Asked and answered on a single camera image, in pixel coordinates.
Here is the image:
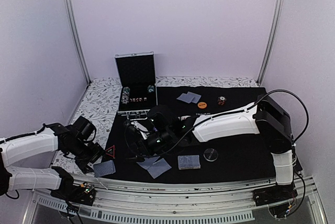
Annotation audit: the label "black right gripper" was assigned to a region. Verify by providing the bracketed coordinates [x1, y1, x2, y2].
[122, 129, 173, 163]

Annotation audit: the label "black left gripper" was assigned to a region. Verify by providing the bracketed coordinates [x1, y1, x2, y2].
[66, 138, 106, 174]

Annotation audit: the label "blue patterned card deck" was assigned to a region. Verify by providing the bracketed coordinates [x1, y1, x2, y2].
[93, 160, 116, 177]

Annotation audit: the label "long poker chip stack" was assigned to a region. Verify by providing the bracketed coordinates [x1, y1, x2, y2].
[121, 87, 130, 104]

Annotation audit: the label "short poker chip stack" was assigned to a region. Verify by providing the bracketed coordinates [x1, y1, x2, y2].
[147, 85, 155, 93]

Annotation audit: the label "clear dealer button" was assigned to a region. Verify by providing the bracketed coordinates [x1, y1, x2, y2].
[203, 148, 218, 162]

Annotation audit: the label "orange big blind button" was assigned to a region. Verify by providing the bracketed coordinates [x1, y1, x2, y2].
[197, 102, 207, 109]

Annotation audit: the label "orange black poker chips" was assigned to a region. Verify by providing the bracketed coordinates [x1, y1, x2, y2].
[217, 96, 226, 106]

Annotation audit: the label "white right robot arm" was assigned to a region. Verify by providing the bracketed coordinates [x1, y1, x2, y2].
[124, 95, 294, 201]

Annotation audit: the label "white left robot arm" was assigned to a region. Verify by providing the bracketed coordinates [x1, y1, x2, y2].
[1, 116, 105, 200]

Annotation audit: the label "red triangle all-in marker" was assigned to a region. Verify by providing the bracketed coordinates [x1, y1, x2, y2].
[105, 145, 115, 159]

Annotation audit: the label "floral white tablecloth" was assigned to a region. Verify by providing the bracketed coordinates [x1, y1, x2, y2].
[52, 76, 260, 177]

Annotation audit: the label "red dice row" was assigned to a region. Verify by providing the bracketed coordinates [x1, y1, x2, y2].
[129, 97, 147, 103]

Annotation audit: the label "aluminium poker chip case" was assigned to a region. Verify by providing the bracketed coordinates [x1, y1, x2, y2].
[115, 51, 158, 119]

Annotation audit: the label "black poker mat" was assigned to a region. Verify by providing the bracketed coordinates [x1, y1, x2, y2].
[108, 86, 275, 184]

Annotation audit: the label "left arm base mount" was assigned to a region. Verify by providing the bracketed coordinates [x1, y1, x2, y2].
[50, 172, 96, 206]

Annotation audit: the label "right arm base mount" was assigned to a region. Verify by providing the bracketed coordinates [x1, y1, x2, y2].
[252, 182, 298, 206]

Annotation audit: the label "left aluminium frame post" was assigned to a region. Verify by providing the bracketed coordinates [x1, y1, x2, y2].
[64, 0, 92, 85]

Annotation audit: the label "aluminium frame post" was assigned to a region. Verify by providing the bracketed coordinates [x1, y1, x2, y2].
[64, 0, 92, 85]
[256, 0, 284, 85]

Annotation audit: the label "right aluminium frame post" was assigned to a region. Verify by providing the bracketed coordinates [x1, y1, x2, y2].
[256, 0, 284, 85]

